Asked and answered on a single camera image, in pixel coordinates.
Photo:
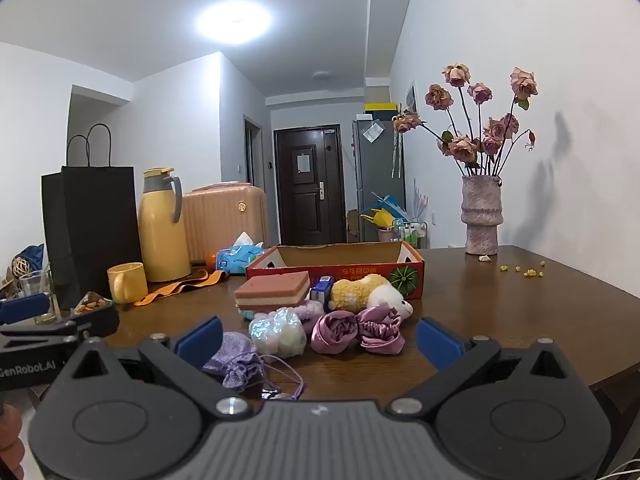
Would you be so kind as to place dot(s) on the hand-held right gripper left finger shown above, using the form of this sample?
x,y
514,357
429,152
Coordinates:
x,y
200,342

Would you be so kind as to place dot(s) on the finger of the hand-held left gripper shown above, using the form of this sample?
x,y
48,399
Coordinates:
x,y
25,309
97,322

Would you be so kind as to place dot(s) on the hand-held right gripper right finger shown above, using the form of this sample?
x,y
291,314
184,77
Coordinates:
x,y
440,345

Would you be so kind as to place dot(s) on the iridescent white pouf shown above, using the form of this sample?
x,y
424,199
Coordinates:
x,y
277,332

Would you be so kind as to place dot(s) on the pink layered sponge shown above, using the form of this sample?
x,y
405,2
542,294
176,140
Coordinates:
x,y
272,290

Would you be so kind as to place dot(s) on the yellow and white plush toy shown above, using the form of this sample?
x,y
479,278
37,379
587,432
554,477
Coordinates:
x,y
355,292

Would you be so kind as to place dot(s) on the red cardboard box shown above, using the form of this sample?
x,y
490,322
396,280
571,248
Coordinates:
x,y
340,256

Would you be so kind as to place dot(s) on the person's left hand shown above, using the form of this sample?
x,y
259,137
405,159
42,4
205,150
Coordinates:
x,y
10,445

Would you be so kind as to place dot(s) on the snack packet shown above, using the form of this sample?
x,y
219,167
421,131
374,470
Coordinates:
x,y
90,304

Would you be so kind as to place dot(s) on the clear glass cup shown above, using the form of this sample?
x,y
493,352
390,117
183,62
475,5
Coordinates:
x,y
35,287

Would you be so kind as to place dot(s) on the wicker ball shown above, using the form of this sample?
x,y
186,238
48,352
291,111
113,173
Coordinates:
x,y
21,266

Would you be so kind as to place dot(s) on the yellow mug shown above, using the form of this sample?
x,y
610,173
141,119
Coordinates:
x,y
127,284

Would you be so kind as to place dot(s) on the blue tissue box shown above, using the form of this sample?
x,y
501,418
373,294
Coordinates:
x,y
235,257

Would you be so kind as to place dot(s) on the black paper bag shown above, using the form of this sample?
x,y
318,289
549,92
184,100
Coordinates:
x,y
90,220

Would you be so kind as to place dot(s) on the scattered yellow crumbs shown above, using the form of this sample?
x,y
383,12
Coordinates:
x,y
527,273

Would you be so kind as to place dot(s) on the yellow thermos jug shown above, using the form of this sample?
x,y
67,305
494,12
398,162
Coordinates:
x,y
162,230

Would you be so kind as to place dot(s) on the pink suitcase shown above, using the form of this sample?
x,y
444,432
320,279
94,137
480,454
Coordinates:
x,y
225,225

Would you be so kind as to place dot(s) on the pink bucket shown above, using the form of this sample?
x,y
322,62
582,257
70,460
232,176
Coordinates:
x,y
385,235

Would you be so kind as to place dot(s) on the pink ceramic vase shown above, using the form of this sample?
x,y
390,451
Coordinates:
x,y
481,220

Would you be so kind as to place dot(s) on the yellow watering can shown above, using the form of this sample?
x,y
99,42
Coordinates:
x,y
380,217

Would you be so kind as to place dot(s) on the blue plastic bag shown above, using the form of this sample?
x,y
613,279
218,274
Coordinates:
x,y
390,202

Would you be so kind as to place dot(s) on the dark brown door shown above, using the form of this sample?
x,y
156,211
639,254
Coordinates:
x,y
310,200

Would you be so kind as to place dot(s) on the grey refrigerator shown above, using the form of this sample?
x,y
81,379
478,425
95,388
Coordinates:
x,y
380,175

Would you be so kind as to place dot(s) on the interior room door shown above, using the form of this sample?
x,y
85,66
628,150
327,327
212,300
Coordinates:
x,y
254,152

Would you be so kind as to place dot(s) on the dried pink roses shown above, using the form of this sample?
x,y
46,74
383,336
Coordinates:
x,y
462,147

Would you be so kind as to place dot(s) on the white paper note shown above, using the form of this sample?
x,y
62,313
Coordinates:
x,y
372,132

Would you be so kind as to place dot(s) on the yellow box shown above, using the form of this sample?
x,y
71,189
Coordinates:
x,y
380,107

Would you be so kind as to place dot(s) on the round ceiling light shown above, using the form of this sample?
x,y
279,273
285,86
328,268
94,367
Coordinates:
x,y
234,22

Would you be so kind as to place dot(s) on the wall picture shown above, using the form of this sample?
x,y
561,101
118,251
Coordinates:
x,y
411,96

